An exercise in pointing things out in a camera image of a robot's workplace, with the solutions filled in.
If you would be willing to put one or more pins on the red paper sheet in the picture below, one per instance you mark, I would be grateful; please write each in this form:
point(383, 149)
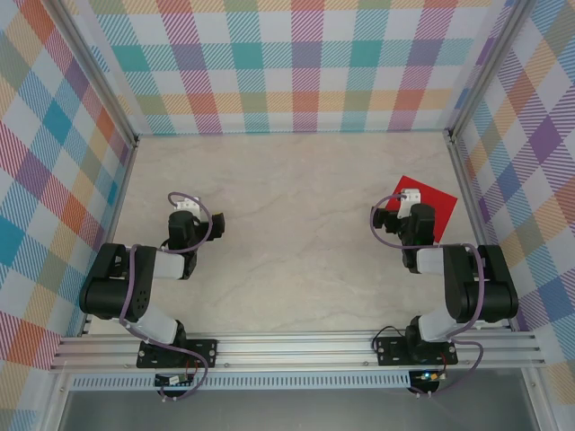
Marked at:
point(438, 206)

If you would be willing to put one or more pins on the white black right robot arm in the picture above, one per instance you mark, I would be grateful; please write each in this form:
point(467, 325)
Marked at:
point(429, 262)

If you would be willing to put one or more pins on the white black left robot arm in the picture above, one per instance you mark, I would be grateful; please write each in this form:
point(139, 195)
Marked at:
point(168, 265)

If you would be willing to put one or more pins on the black circuit board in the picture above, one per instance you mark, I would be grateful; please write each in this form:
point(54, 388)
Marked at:
point(164, 381)

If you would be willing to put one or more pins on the circuit board with LED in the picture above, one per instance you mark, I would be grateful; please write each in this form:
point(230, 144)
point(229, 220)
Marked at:
point(433, 376)

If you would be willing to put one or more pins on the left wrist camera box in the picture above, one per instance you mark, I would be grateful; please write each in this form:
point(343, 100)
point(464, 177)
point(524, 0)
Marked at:
point(186, 207)

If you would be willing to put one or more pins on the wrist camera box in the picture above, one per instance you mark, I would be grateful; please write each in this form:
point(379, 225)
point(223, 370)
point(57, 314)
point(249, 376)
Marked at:
point(186, 207)
point(411, 196)

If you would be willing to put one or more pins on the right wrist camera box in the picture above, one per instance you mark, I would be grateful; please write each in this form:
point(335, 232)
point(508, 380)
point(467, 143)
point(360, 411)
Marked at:
point(411, 196)

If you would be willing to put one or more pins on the aluminium table edge rail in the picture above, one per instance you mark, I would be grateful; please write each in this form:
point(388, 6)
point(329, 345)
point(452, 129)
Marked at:
point(468, 197)

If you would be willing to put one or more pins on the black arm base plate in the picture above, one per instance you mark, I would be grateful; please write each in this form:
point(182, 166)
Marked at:
point(387, 352)
point(204, 352)

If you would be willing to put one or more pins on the aluminium frame beam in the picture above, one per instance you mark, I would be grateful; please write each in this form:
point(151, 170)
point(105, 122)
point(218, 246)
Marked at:
point(292, 350)

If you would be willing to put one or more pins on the aluminium frame post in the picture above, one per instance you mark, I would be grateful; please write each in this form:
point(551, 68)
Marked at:
point(96, 74)
point(486, 67)

